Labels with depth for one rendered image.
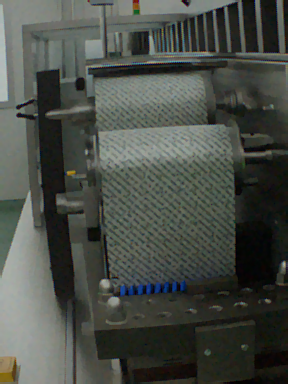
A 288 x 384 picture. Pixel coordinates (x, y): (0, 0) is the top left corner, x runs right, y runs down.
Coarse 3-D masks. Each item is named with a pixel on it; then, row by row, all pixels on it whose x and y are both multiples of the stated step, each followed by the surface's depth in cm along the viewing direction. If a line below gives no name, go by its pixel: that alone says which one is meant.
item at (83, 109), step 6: (72, 102) 147; (78, 102) 147; (84, 102) 147; (90, 102) 148; (72, 108) 146; (78, 108) 147; (84, 108) 147; (90, 108) 147; (72, 114) 147; (78, 114) 147; (84, 114) 147; (90, 114) 147; (72, 120) 147; (78, 120) 148; (84, 120) 148; (90, 120) 148
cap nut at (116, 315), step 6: (108, 300) 109; (114, 300) 108; (120, 300) 109; (108, 306) 109; (114, 306) 108; (120, 306) 109; (108, 312) 109; (114, 312) 108; (120, 312) 109; (108, 318) 109; (114, 318) 108; (120, 318) 109; (126, 318) 110; (114, 324) 108; (120, 324) 108
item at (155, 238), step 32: (192, 192) 124; (224, 192) 124; (128, 224) 124; (160, 224) 124; (192, 224) 125; (224, 224) 125; (128, 256) 125; (160, 256) 125; (192, 256) 126; (224, 256) 127; (128, 288) 126
